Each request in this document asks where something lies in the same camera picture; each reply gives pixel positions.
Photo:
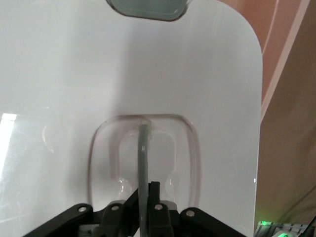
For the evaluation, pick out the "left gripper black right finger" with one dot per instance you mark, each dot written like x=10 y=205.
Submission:
x=160 y=219

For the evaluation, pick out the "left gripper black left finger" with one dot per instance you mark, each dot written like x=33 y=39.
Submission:
x=118 y=219

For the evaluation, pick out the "white box lid grey clips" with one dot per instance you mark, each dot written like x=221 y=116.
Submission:
x=172 y=74

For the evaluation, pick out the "pink plastic box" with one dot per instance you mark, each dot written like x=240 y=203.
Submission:
x=276 y=37

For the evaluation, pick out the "black left camera mount bracket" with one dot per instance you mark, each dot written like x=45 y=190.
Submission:
x=74 y=214

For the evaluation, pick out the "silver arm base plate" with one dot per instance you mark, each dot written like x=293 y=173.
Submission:
x=271 y=229

